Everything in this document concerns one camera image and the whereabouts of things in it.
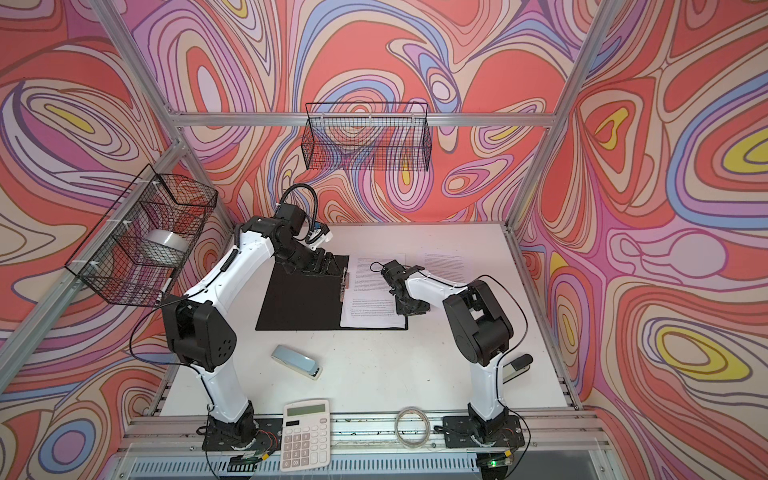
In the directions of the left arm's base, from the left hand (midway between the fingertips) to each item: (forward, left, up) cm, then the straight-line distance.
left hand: (334, 270), depth 83 cm
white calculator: (-38, +5, -17) cm, 42 cm away
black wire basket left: (-1, +49, +10) cm, 50 cm away
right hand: (-4, -25, -19) cm, 32 cm away
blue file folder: (+1, +12, -20) cm, 23 cm away
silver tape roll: (+1, +40, +12) cm, 42 cm away
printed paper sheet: (+1, -8, -19) cm, 21 cm away
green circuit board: (-43, +21, -21) cm, 52 cm away
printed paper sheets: (+15, -37, -18) cm, 44 cm away
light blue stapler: (-21, +9, -15) cm, 27 cm away
